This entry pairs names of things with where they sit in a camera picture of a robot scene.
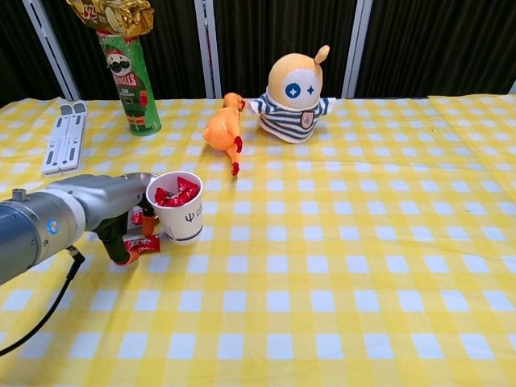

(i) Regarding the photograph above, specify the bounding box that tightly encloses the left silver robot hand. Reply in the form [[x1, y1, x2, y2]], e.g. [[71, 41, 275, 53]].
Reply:
[[48, 173, 158, 265]]

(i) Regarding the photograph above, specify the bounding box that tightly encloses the white paper cup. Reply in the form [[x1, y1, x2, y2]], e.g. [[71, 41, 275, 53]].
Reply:
[[144, 171, 204, 246]]

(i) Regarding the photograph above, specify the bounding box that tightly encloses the round silver metal plate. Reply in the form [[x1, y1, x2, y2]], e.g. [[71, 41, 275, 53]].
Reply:
[[120, 172, 162, 233]]

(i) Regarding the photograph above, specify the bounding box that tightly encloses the white folding stand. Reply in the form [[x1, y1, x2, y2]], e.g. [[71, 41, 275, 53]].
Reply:
[[41, 100, 88, 177]]

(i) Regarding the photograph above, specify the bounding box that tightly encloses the green Pringles can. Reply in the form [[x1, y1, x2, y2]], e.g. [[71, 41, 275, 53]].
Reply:
[[96, 30, 163, 137]]

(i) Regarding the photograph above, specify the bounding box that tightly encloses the orange rubber chicken toy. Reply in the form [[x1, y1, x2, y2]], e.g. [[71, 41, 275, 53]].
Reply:
[[202, 92, 246, 177]]

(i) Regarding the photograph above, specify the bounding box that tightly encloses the black pleated curtain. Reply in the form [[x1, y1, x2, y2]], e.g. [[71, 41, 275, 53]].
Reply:
[[213, 0, 358, 99], [356, 0, 516, 99], [0, 0, 68, 108], [40, 0, 209, 102]]

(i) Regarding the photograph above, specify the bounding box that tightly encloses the gold snack bag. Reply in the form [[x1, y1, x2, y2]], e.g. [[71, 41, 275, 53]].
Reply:
[[66, 0, 155, 35]]

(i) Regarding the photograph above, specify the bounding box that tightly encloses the egg-shaped striped plush toy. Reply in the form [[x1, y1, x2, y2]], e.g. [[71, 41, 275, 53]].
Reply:
[[248, 44, 338, 145]]

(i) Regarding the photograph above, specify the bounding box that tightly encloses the yellow white checked tablecloth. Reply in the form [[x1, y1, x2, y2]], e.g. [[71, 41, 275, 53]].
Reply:
[[0, 94, 516, 387]]

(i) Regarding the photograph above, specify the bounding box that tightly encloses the white metal frame post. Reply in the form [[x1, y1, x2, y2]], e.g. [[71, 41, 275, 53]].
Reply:
[[194, 0, 223, 99], [341, 0, 374, 99], [22, 0, 81, 102]]

